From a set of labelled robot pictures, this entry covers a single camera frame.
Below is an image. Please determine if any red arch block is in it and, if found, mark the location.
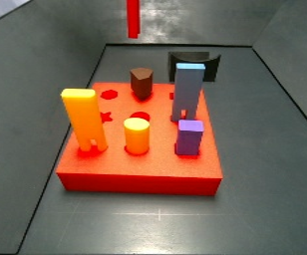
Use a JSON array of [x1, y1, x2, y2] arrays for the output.
[[128, 0, 141, 39]]

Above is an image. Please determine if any blue arch block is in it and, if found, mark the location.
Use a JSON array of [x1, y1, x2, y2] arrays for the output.
[[172, 64, 204, 122]]

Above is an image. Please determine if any yellow arch block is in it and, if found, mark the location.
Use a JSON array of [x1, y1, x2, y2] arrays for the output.
[[61, 89, 109, 151]]

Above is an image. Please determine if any yellow cylinder block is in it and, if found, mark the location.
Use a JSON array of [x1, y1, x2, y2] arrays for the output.
[[124, 118, 151, 154]]

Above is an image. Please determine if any purple rectangular block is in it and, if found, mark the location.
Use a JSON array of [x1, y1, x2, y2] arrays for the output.
[[176, 120, 204, 155]]

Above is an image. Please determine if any brown pentagon block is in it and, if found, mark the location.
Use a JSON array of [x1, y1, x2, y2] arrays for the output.
[[131, 68, 155, 101]]

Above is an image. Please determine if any black curved bracket stand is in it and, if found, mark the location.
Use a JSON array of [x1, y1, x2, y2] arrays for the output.
[[168, 52, 222, 82]]

